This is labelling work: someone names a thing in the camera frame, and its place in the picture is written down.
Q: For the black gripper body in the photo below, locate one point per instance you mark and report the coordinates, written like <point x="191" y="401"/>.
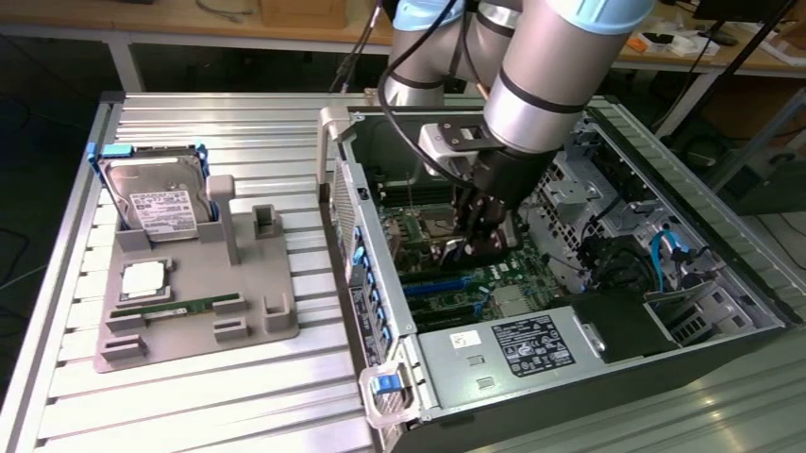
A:
<point x="513" y="174"/>

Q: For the black graphics card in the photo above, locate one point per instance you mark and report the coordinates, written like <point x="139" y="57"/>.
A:
<point x="508" y="252"/>

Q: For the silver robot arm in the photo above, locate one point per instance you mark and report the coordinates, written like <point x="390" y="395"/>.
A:
<point x="554" y="61"/>

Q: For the CPU socket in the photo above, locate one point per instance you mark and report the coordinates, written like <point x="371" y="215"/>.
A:
<point x="434" y="226"/>

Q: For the silver disk bay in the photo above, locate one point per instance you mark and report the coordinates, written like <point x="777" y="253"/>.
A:
<point x="570" y="193"/>

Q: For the thin locking lever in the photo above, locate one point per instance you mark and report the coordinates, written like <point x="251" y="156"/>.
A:
<point x="412" y="198"/>

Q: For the green motherboard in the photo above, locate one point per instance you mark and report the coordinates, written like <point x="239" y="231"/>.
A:
<point x="526" y="283"/>

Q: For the blue expansion slot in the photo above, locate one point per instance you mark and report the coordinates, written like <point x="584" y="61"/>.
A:
<point x="434" y="286"/>

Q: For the silver chipset heatsink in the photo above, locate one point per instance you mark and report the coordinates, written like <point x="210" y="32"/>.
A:
<point x="512" y="302"/>

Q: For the black expansion slot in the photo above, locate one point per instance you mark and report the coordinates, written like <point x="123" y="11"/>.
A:
<point x="444" y="316"/>

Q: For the black plastic shroud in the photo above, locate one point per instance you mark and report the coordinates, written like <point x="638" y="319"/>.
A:
<point x="624" y="325"/>

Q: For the grey power supply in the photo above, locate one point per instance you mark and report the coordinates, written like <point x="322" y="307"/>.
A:
<point x="454" y="373"/>

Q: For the orange and white device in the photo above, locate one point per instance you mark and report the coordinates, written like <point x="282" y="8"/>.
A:
<point x="642" y="43"/>

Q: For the white plastic part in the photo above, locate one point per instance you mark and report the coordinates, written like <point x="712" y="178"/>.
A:
<point x="689" y="45"/>

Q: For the black open PC case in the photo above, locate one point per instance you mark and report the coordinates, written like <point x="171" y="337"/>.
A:
<point x="630" y="391"/>

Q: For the black slanted pole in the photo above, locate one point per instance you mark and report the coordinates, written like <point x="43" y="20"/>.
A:
<point x="740" y="51"/>

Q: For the black computer mouse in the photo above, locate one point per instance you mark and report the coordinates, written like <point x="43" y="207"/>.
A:
<point x="728" y="38"/>

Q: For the wooden workbench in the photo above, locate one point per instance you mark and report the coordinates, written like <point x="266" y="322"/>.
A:
<point x="95" y="19"/>
<point x="756" y="61"/>

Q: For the grey parts rack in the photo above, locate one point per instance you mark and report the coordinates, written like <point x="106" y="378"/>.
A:
<point x="189" y="266"/>

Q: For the green RAM stick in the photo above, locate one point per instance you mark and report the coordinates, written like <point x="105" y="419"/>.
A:
<point x="183" y="307"/>

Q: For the black monitor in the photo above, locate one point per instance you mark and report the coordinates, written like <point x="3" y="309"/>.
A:
<point x="744" y="9"/>

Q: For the silver hard disk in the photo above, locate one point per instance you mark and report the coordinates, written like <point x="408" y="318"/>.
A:
<point x="158" y="207"/>

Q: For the silver CPU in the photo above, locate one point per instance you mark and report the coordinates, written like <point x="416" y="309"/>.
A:
<point x="145" y="280"/>

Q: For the blue disk carrier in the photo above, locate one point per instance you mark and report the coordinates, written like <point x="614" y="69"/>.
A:
<point x="117" y="152"/>

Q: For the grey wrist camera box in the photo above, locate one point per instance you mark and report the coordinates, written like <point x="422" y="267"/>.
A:
<point x="441" y="151"/>

